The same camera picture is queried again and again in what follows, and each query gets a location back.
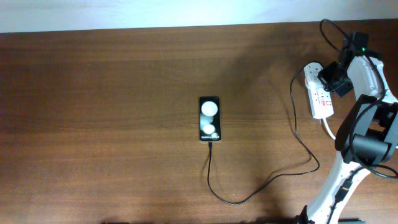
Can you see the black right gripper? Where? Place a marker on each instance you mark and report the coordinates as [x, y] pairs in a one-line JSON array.
[[337, 89]]

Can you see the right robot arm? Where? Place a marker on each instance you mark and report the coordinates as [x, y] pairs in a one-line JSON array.
[[366, 139]]

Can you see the black Galaxy flip phone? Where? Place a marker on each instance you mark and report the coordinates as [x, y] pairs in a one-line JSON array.
[[210, 119]]

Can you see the white power strip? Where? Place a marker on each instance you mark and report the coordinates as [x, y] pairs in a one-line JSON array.
[[320, 100]]

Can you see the white charger adapter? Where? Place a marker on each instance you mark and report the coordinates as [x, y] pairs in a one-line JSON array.
[[312, 81]]

